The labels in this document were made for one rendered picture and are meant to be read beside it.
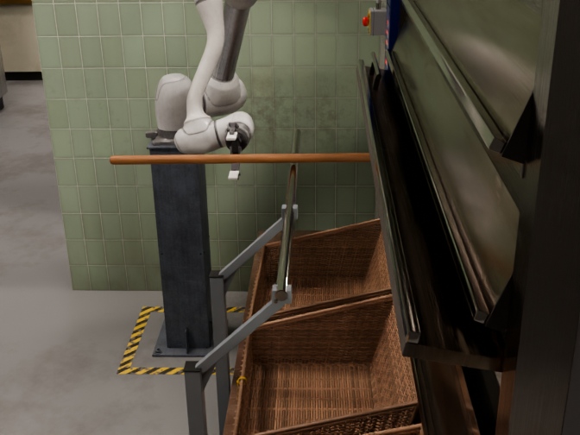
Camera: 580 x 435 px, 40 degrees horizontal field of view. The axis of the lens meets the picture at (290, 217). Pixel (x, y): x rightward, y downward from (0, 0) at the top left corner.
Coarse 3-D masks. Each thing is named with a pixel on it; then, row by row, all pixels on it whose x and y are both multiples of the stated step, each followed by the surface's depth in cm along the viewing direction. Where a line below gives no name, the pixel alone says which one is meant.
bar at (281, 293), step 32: (288, 192) 237; (288, 224) 216; (288, 256) 199; (224, 288) 240; (288, 288) 184; (224, 320) 242; (256, 320) 187; (224, 352) 191; (192, 384) 194; (224, 384) 252; (192, 416) 198; (224, 416) 257
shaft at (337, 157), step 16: (112, 160) 259; (128, 160) 259; (144, 160) 259; (160, 160) 259; (176, 160) 259; (192, 160) 258; (208, 160) 258; (224, 160) 258; (240, 160) 258; (256, 160) 258; (272, 160) 258; (288, 160) 258; (304, 160) 258; (320, 160) 258; (336, 160) 257; (352, 160) 257; (368, 160) 257
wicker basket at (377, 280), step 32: (352, 224) 301; (320, 256) 307; (352, 256) 306; (384, 256) 280; (256, 288) 275; (320, 288) 303; (352, 288) 303; (384, 288) 250; (320, 320) 256; (352, 352) 260
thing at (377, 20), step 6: (372, 12) 328; (378, 12) 328; (384, 12) 328; (372, 18) 329; (378, 18) 329; (384, 18) 329; (372, 24) 330; (378, 24) 330; (384, 24) 330; (372, 30) 331; (378, 30) 331; (384, 30) 331
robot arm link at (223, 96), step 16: (240, 0) 297; (256, 0) 302; (224, 16) 308; (240, 16) 306; (224, 32) 312; (240, 32) 312; (224, 48) 318; (240, 48) 322; (224, 64) 323; (224, 80) 330; (240, 80) 342; (208, 96) 333; (224, 96) 333; (240, 96) 340; (208, 112) 337; (224, 112) 341
